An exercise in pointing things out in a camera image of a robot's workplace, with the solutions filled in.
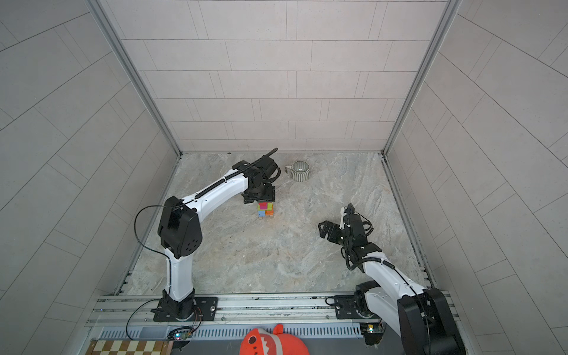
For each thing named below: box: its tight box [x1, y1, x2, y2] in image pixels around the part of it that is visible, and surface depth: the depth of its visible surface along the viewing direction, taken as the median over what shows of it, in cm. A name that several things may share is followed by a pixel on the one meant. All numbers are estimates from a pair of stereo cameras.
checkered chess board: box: [85, 340, 174, 355], surface depth 63 cm
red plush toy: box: [239, 323, 310, 355], surface depth 61 cm
